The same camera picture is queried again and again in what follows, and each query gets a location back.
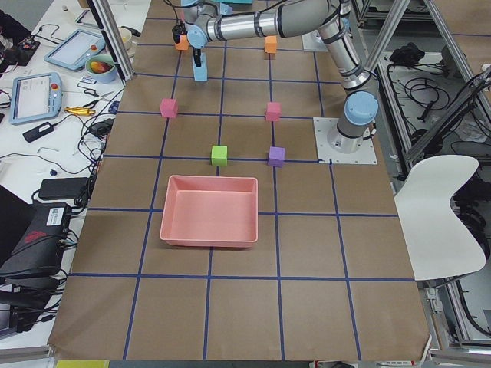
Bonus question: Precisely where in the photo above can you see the pink foam block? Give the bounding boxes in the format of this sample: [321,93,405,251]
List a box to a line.
[265,101,282,122]
[160,98,178,118]

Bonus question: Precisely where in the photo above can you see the pink foam block near left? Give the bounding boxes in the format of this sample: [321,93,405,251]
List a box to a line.
[265,101,282,122]

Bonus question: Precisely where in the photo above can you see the gold screwdriver handle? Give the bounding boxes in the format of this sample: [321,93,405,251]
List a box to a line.
[64,107,96,117]

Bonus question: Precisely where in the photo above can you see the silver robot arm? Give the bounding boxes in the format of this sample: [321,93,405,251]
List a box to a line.
[180,1,379,154]

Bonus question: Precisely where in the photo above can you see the green foam block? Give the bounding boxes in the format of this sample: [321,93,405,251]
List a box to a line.
[210,145,228,166]

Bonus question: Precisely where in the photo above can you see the teach pendant far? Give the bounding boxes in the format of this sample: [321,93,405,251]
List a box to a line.
[44,29,106,71]

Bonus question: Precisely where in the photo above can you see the white chair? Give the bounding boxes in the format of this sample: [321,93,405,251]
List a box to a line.
[394,155,486,281]

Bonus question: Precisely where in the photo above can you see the purple foam block left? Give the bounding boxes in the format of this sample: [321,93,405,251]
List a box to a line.
[267,146,285,168]

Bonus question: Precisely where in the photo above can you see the aluminium frame post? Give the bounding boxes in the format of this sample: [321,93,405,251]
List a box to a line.
[87,0,134,83]

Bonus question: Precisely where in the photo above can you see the teach pendant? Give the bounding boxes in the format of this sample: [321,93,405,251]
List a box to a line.
[9,72,62,125]
[44,29,106,71]

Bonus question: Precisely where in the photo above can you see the orange foam block far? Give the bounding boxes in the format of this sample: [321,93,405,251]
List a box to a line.
[175,34,189,51]

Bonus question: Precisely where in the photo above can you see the orange foam block near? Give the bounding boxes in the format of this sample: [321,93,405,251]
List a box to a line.
[264,35,278,54]

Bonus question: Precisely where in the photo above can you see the pink plastic tray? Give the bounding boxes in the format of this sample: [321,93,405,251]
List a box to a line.
[160,175,259,248]

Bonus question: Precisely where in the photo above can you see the orange foam block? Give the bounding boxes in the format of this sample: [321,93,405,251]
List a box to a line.
[264,35,278,54]
[175,34,189,51]

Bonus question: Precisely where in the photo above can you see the teal plastic tray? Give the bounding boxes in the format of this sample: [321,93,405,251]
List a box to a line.
[216,0,254,5]

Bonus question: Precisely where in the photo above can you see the teach pendant near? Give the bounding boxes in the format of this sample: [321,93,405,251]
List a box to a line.
[9,72,62,125]

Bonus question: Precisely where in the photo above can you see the light blue foam block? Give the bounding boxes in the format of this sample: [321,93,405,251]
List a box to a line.
[193,53,207,68]
[193,67,208,81]

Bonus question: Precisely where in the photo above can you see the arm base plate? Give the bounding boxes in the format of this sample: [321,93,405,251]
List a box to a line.
[313,117,377,165]

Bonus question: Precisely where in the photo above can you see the pink foam block far left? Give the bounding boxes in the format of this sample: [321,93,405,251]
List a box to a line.
[160,98,178,118]

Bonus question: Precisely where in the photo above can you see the beige bowl with lemon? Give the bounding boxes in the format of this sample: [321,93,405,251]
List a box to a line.
[118,27,133,51]

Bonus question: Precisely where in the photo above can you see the black computer box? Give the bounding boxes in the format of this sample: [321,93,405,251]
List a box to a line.
[1,202,71,279]

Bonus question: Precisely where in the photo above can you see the black power adapter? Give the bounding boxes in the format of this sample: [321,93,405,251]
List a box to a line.
[38,177,88,200]

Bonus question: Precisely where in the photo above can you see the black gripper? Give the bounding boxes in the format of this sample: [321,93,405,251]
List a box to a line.
[193,48,202,67]

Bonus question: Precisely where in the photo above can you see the blue bowl with fruit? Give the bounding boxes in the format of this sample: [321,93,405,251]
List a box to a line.
[85,54,117,84]

